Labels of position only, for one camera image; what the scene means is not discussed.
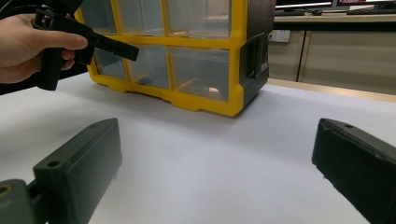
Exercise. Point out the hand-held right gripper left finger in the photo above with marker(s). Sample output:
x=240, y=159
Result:
x=77, y=168

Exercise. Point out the clear plastic drawer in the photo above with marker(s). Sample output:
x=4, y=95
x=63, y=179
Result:
x=155, y=67

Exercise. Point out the yellow black drawer organizer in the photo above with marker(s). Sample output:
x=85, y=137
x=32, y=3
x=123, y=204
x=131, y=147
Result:
x=236, y=62

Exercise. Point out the grid of clear organizer drawers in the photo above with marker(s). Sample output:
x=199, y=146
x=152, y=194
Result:
x=199, y=68

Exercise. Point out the black computer mouse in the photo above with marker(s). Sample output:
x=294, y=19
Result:
x=317, y=12

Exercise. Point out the white wall socket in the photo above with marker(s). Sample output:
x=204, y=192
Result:
x=279, y=35

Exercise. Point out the black keyboard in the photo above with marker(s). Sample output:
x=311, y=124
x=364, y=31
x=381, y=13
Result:
x=289, y=13
x=370, y=11

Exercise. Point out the computer monitor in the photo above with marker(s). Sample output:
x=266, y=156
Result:
x=364, y=2
x=302, y=3

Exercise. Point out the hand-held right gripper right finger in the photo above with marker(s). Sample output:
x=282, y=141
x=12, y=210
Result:
x=358, y=168

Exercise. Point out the beige wooden counter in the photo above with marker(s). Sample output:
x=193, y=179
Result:
x=342, y=59

